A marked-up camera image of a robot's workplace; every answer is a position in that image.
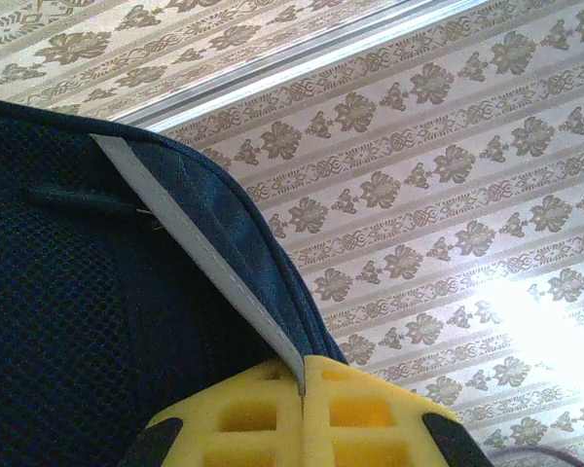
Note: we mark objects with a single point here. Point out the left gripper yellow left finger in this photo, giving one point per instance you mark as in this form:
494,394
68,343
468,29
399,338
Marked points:
253,433

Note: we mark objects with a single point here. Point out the navy blue school backpack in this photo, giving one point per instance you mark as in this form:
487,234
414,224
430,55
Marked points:
78,292

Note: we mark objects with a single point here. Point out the aluminium frame post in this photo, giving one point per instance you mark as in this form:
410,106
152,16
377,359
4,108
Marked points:
272,73

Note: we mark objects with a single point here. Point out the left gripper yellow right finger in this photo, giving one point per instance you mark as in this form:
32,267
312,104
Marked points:
394,438

